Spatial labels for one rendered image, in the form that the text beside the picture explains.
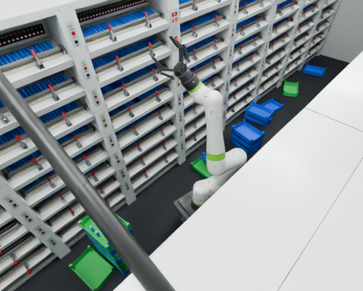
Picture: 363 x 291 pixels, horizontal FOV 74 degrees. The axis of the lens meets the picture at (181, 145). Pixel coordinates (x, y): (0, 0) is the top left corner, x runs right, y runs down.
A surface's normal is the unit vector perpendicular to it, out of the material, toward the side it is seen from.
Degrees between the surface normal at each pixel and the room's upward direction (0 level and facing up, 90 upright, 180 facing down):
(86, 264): 0
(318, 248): 0
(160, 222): 0
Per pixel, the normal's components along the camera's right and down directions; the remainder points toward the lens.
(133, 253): 0.23, -0.46
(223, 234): -0.04, -0.70
